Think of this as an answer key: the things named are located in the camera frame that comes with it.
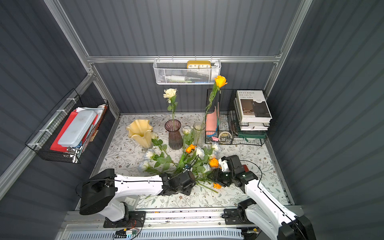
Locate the white plastic case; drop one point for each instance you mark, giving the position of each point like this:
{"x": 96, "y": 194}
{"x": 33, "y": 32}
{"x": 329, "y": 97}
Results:
{"x": 76, "y": 130}

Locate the cream white rose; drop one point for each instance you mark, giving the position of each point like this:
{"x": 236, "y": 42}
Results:
{"x": 170, "y": 95}

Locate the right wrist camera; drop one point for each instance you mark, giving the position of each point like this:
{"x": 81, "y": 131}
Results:
{"x": 223, "y": 165}

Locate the pink folder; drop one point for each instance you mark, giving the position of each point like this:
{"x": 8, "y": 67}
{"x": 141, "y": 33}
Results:
{"x": 211, "y": 123}

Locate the yellow wavy vase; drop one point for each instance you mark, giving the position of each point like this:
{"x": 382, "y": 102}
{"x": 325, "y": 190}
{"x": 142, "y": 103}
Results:
{"x": 141, "y": 132}

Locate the black wire desk organizer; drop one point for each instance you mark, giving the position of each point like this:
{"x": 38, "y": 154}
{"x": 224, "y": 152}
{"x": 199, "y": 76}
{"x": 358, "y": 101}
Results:
{"x": 229, "y": 120}

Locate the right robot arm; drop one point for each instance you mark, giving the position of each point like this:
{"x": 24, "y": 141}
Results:
{"x": 270, "y": 210}

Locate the tape roll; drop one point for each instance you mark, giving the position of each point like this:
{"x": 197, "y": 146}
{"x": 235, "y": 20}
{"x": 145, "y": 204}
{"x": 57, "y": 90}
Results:
{"x": 225, "y": 137}

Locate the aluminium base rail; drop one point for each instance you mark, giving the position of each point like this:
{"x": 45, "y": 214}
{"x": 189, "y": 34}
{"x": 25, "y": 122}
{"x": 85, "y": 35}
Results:
{"x": 157, "y": 224}

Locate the red folder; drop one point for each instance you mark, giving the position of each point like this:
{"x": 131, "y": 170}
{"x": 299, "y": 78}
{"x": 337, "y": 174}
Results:
{"x": 55, "y": 146}

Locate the black wire side basket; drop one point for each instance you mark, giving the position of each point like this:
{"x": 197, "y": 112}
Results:
{"x": 45, "y": 136}

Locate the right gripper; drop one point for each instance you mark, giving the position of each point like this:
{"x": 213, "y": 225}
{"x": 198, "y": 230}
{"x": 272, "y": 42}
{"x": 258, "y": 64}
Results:
{"x": 218, "y": 177}

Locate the pile of flowers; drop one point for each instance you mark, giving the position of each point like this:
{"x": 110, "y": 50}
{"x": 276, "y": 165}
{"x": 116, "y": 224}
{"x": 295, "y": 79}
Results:
{"x": 200, "y": 161}

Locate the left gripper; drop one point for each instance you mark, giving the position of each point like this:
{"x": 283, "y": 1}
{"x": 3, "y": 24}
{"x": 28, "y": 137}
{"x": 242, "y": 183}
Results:
{"x": 190, "y": 179}

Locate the interior design trends book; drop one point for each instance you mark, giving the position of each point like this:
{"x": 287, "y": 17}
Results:
{"x": 253, "y": 106}

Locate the yellow clock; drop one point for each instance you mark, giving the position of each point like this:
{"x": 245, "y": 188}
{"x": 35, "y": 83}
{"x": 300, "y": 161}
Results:
{"x": 199, "y": 64}

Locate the yellow orange rose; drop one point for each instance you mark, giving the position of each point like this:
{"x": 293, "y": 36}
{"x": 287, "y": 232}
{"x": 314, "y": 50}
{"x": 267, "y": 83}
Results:
{"x": 220, "y": 82}

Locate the white wire wall basket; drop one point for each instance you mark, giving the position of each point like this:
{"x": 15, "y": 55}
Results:
{"x": 174, "y": 72}

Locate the red notebook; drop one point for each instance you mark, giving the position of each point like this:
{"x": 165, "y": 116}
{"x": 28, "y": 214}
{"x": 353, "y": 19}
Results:
{"x": 245, "y": 168}

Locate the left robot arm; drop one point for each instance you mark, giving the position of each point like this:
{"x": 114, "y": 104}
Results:
{"x": 105, "y": 193}

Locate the floral table mat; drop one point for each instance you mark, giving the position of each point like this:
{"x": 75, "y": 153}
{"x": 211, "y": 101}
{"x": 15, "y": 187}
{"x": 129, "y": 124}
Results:
{"x": 126, "y": 156}

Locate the clear glass vase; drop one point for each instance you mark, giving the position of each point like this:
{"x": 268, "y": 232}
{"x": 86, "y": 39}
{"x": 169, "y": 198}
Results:
{"x": 199, "y": 132}

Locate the orange marigold flower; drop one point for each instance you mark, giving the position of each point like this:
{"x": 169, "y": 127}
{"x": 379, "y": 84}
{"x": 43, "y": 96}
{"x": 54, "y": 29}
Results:
{"x": 217, "y": 186}

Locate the purple ribbed glass vase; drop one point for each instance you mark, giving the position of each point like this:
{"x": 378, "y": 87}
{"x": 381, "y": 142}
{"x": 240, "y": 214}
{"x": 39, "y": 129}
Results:
{"x": 175, "y": 139}

